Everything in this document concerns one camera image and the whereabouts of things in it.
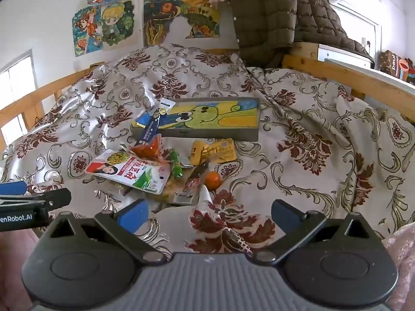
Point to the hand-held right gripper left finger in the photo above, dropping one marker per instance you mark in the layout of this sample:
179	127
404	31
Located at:
133	216

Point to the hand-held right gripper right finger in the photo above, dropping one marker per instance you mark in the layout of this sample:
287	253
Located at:
285	216

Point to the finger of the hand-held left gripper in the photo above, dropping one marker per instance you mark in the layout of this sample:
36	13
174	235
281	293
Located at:
48	198
14	188

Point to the white green snack packet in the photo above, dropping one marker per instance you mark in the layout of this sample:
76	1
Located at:
129	171

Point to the green sausage stick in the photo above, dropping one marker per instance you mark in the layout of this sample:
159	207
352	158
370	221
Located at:
176	165

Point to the clear bag of red snack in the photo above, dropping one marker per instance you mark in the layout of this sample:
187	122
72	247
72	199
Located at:
147	149

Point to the slim foil snack packet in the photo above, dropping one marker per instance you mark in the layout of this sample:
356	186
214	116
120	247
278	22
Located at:
194	176

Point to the orange tangerine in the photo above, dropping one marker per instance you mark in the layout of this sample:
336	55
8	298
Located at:
212	180

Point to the blue snack packet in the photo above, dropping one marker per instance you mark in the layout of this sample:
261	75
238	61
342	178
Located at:
152	126

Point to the yellow foil snack packet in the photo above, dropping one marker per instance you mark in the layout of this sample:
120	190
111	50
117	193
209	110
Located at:
217	150

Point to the grey cartoon-lined tray box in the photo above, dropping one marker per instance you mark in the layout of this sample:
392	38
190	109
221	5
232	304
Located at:
227	116

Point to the floral printed blanket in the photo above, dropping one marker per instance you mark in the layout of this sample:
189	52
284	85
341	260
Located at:
291	168

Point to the window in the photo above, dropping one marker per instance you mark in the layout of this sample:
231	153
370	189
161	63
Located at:
16	97

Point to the white shelf board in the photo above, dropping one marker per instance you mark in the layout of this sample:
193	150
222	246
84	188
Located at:
340	55

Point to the brown printed box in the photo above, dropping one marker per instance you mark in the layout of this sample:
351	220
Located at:
395	66

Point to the olive quilted jacket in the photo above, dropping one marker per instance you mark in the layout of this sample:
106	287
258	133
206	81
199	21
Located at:
275	16

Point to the wooden bed frame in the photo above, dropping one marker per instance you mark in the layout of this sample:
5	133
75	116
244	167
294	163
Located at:
356	74

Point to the torn orange green wall poster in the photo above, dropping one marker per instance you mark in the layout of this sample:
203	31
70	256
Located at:
162	22

